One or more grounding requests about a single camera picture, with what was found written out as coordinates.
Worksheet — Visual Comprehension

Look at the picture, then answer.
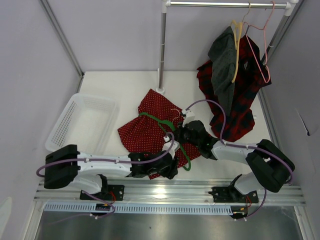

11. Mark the green velvet hanger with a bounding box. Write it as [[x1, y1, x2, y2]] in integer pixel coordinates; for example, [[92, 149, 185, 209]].
[[138, 108, 192, 172]]

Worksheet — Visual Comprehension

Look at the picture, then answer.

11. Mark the red polka dot skirt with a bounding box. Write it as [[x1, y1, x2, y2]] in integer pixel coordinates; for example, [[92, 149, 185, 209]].
[[117, 89, 200, 179]]

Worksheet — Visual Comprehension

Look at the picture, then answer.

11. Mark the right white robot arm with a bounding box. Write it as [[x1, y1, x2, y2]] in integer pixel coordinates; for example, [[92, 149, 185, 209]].
[[174, 120, 295, 203]]

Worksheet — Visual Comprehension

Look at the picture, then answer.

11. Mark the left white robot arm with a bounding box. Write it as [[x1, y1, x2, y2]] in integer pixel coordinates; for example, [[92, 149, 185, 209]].
[[41, 141, 180, 200]]

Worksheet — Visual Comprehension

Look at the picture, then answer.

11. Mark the pink hanger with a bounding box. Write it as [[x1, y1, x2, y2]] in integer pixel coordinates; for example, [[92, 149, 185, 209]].
[[242, 1, 276, 84]]

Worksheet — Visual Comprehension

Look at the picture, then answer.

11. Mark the yellow hanger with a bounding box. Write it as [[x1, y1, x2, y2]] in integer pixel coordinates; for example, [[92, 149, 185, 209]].
[[230, 20, 243, 83]]

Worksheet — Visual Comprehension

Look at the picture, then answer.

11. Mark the red black plaid shirt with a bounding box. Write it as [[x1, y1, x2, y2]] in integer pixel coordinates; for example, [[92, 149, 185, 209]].
[[196, 36, 272, 142]]

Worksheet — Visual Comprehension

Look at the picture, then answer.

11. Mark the grey dotted garment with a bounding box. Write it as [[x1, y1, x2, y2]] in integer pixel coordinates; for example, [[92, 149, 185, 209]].
[[207, 26, 237, 116]]

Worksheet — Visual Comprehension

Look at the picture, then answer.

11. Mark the white plastic basket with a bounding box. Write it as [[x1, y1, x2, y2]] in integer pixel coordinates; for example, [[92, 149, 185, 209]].
[[45, 93, 119, 155]]

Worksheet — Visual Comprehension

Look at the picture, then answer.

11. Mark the silver clothes rack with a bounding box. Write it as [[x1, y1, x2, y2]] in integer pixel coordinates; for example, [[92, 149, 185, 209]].
[[155, 0, 299, 95]]

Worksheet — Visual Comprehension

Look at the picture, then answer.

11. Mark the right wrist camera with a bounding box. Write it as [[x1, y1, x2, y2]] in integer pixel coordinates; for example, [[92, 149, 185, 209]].
[[181, 109, 195, 127]]

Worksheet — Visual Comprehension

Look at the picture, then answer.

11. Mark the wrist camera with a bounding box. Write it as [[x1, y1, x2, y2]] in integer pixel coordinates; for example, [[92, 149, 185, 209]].
[[181, 109, 195, 127], [162, 136, 180, 154]]

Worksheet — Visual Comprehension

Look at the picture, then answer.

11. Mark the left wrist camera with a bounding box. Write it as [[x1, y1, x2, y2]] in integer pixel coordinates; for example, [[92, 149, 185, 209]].
[[162, 136, 180, 154]]

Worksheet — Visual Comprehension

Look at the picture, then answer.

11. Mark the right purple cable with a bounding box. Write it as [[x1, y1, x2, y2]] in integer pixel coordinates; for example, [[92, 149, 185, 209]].
[[186, 99, 296, 222]]

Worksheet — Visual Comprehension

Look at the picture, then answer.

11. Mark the purple cable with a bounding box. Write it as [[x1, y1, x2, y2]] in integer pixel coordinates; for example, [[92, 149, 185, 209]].
[[36, 132, 176, 222], [186, 99, 296, 222]]

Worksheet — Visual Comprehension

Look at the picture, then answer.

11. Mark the aluminium mounting rail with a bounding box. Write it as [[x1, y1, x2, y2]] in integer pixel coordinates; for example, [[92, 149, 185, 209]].
[[33, 178, 306, 206]]

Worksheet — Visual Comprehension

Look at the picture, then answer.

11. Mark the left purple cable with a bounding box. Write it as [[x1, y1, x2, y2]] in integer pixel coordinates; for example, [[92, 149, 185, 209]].
[[36, 132, 176, 222]]

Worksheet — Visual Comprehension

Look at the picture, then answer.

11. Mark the perforated cable duct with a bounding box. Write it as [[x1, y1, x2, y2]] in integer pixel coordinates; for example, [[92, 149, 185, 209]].
[[44, 202, 245, 216]]

